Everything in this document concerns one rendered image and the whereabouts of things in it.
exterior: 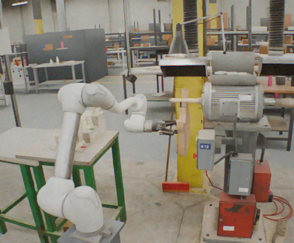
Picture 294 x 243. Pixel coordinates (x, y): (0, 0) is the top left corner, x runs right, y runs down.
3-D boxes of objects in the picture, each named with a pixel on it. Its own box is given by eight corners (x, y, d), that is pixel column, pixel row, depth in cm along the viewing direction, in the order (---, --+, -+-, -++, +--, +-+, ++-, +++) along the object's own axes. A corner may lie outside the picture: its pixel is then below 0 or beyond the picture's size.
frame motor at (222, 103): (260, 115, 190) (262, 79, 182) (265, 128, 166) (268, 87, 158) (203, 114, 201) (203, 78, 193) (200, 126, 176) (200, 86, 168)
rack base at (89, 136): (99, 136, 223) (98, 125, 220) (90, 144, 208) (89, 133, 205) (70, 135, 230) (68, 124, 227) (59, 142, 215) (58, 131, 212)
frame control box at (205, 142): (235, 164, 179) (238, 127, 171) (237, 181, 159) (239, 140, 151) (198, 162, 185) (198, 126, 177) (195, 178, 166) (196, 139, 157)
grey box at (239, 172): (248, 188, 186) (255, 113, 168) (249, 197, 176) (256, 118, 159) (227, 187, 190) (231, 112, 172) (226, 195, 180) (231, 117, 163)
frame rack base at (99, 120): (107, 129, 236) (104, 110, 231) (99, 136, 222) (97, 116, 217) (78, 128, 243) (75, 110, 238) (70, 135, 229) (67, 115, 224)
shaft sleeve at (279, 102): (300, 100, 171) (303, 97, 166) (301, 108, 170) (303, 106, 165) (273, 99, 176) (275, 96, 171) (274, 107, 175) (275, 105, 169)
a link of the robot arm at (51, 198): (60, 221, 138) (29, 212, 147) (77, 218, 153) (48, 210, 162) (84, 78, 151) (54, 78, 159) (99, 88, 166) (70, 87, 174)
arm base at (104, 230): (103, 248, 135) (101, 240, 134) (68, 238, 144) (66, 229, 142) (119, 227, 151) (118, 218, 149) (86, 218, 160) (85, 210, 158)
